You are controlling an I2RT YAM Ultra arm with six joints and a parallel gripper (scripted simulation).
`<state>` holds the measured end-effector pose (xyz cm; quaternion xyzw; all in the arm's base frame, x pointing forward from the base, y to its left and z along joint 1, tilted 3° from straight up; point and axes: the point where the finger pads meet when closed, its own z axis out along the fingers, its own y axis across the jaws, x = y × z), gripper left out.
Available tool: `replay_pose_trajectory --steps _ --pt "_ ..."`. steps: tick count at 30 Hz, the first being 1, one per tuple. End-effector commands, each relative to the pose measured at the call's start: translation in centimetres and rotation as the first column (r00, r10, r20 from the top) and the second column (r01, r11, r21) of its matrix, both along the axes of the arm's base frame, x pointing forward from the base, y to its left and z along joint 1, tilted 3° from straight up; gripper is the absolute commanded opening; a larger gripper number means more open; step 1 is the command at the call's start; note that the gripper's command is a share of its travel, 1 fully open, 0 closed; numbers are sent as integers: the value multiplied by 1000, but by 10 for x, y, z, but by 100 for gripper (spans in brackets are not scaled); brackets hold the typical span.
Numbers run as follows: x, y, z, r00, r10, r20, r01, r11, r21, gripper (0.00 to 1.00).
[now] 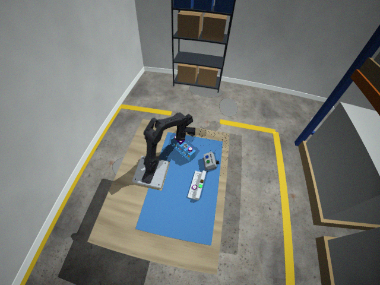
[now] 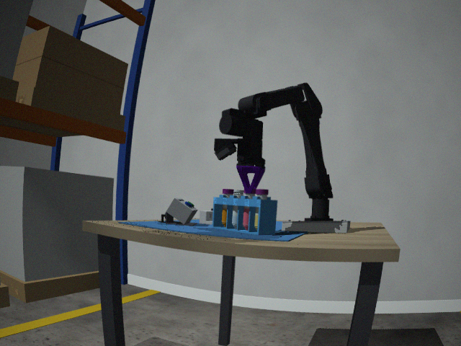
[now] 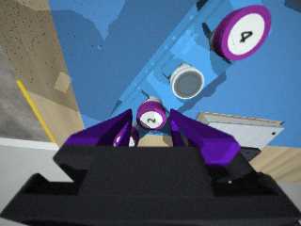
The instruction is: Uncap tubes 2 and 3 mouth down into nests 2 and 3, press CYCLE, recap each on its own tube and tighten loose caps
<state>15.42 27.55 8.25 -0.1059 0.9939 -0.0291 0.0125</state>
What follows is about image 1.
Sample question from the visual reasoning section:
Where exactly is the grey key panel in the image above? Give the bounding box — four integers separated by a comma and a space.
203, 151, 219, 170

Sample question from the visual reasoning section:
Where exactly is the blue work mat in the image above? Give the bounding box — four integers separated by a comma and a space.
135, 132, 223, 245

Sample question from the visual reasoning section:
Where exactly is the white rectangular console with lamps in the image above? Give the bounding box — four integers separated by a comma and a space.
188, 170, 206, 201

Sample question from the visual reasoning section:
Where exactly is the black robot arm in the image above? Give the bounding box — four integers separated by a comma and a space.
142, 112, 195, 184

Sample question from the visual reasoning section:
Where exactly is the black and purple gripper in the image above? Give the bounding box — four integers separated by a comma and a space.
176, 130, 185, 144

